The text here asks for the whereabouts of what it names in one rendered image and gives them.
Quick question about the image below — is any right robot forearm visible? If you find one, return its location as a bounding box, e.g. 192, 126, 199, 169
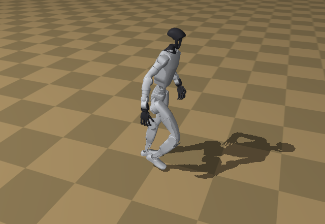
141, 77, 152, 109

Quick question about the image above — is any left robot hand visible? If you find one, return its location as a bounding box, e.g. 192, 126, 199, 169
175, 78, 186, 100

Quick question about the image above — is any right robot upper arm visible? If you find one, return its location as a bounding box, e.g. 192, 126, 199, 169
143, 54, 170, 85

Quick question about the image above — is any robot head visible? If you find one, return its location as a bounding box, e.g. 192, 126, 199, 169
164, 28, 186, 54

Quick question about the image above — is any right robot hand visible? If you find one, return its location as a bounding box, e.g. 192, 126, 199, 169
140, 103, 154, 126

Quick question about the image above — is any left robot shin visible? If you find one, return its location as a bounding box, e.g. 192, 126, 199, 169
145, 125, 159, 152

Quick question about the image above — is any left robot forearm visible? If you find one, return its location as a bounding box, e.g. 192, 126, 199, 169
173, 72, 179, 85

